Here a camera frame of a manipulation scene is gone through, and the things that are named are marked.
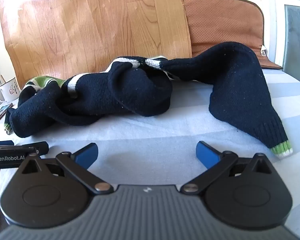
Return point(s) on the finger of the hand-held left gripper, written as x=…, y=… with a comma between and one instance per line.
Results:
x=41, y=147
x=1, y=143

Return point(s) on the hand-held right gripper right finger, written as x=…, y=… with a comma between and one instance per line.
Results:
x=206, y=156

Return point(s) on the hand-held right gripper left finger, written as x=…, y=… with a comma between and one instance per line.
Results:
x=86, y=155

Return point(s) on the white enamel mug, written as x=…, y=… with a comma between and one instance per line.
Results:
x=11, y=90

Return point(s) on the light blue striped sheet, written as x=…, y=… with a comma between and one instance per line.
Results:
x=152, y=130

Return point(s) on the wooden stick in mug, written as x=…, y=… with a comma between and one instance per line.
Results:
x=2, y=78

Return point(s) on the brown perforated leather cushion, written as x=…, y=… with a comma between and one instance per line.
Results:
x=220, y=22

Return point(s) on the wooden cabinet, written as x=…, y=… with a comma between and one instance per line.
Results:
x=90, y=17

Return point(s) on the frosted glass door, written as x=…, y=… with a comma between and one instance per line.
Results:
x=297, y=30

